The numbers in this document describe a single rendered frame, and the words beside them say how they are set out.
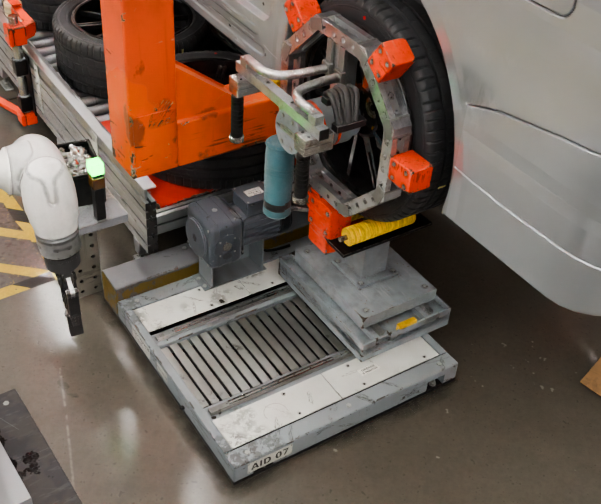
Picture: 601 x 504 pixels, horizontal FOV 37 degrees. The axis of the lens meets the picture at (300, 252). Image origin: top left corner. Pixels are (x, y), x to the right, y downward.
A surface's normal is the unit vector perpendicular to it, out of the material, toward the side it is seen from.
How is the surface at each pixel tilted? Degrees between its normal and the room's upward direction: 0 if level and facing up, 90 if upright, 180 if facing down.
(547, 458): 0
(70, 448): 0
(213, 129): 90
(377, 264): 90
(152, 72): 90
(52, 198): 78
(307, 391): 0
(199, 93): 90
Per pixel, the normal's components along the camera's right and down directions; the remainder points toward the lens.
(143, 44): 0.54, 0.55
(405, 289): 0.06, -0.78
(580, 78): -0.84, 0.30
